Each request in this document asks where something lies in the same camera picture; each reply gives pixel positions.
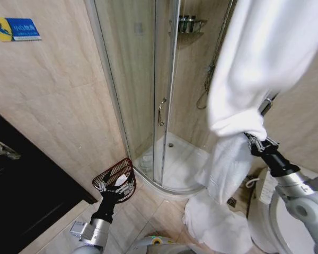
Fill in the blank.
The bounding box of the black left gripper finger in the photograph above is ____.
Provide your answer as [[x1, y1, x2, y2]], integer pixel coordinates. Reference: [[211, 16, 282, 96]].
[[95, 168, 113, 193], [108, 183, 136, 198]]

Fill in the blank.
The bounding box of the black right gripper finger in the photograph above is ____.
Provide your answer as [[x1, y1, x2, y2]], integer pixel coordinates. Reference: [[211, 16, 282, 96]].
[[243, 132, 264, 153], [263, 135, 279, 148]]

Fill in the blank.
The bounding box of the red-brown mesh hamper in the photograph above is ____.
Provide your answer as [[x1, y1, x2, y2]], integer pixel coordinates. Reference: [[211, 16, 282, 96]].
[[92, 157, 137, 203]]

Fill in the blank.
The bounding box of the white bath towel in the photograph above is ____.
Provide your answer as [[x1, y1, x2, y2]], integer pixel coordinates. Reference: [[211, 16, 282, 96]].
[[182, 0, 318, 252]]

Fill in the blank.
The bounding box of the white paper scrap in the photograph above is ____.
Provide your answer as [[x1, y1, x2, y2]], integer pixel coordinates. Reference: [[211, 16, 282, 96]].
[[114, 175, 128, 187]]

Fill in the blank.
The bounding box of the white shower tray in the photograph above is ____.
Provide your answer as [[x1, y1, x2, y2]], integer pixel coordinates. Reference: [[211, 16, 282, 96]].
[[134, 132, 211, 196]]

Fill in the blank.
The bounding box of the white toilet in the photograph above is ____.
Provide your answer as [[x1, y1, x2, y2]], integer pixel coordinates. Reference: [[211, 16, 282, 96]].
[[247, 166, 318, 254]]

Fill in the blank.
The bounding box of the black wooden cabinet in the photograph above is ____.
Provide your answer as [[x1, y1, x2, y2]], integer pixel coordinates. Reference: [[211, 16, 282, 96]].
[[0, 105, 99, 254]]

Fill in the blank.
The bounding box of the white toilet cable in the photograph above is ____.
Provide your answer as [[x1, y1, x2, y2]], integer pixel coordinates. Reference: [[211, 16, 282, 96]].
[[244, 176, 261, 189]]

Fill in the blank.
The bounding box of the chrome shower hose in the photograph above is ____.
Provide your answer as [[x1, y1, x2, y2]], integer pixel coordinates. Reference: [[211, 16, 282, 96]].
[[196, 0, 234, 110]]

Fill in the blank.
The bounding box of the chrome shower door handle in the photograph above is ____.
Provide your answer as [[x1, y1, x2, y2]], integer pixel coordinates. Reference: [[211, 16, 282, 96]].
[[157, 97, 167, 126]]

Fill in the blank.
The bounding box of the glass shower enclosure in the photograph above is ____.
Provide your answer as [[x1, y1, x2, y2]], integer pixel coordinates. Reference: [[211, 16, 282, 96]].
[[86, 0, 235, 197]]

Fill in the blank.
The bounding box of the silver cabinet handle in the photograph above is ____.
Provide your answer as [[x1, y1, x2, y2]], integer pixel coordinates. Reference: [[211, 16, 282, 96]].
[[0, 140, 22, 162]]

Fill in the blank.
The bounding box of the chrome wire shower shelf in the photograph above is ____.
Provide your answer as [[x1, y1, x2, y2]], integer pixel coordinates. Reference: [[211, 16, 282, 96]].
[[168, 19, 208, 38]]

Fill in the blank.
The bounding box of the blue and yellow wall sign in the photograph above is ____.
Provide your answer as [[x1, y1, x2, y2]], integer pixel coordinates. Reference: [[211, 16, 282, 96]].
[[0, 16, 42, 43]]

